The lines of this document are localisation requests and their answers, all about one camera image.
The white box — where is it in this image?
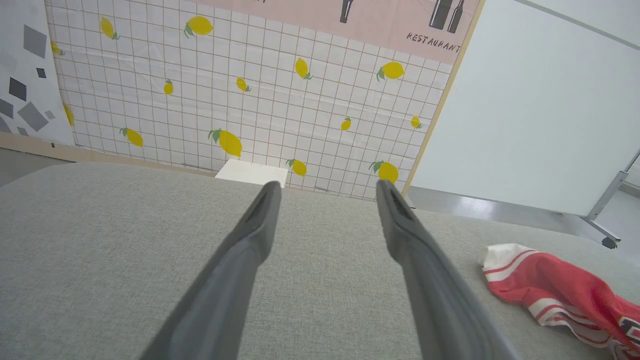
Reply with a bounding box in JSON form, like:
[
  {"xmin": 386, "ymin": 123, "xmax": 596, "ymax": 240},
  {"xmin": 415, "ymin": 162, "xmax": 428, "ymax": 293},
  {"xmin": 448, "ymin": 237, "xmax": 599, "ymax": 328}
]
[{"xmin": 215, "ymin": 159, "xmax": 289, "ymax": 189}]

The grey geometric print panel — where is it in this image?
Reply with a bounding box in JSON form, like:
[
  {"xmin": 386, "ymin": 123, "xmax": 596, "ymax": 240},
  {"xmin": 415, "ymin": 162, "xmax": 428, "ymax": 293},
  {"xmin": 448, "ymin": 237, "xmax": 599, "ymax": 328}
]
[{"xmin": 0, "ymin": 0, "xmax": 76, "ymax": 147}]

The white partition board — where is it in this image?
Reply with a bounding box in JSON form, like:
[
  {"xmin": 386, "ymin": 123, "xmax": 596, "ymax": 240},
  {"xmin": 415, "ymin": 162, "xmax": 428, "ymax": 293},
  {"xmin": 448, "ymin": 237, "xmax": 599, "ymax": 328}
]
[{"xmin": 410, "ymin": 0, "xmax": 640, "ymax": 217}]

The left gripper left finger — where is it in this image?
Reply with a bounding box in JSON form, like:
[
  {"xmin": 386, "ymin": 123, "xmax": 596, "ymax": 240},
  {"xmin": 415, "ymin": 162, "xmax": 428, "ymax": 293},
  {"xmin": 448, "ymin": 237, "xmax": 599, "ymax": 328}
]
[{"xmin": 140, "ymin": 180, "xmax": 282, "ymax": 360}]

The lemon print backdrop cloth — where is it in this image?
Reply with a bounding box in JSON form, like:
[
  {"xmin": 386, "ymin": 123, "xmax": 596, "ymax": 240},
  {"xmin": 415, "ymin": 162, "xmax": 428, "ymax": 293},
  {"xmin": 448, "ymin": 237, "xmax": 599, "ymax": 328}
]
[{"xmin": 44, "ymin": 0, "xmax": 482, "ymax": 201}]

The red white polo shirt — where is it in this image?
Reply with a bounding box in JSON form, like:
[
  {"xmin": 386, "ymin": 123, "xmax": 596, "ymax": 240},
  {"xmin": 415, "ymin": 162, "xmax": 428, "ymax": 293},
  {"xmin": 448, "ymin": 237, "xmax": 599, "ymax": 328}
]
[{"xmin": 479, "ymin": 243, "xmax": 640, "ymax": 360}]

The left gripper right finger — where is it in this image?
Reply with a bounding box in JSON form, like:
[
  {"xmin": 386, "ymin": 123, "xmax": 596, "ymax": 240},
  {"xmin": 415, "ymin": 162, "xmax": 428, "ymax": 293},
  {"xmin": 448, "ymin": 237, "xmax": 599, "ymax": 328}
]
[{"xmin": 375, "ymin": 179, "xmax": 521, "ymax": 360}]

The grey metal stand leg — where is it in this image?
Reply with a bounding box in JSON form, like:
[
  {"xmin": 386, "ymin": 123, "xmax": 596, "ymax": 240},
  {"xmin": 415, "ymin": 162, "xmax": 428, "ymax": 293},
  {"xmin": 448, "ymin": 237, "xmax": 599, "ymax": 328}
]
[{"xmin": 580, "ymin": 150, "xmax": 640, "ymax": 250}]

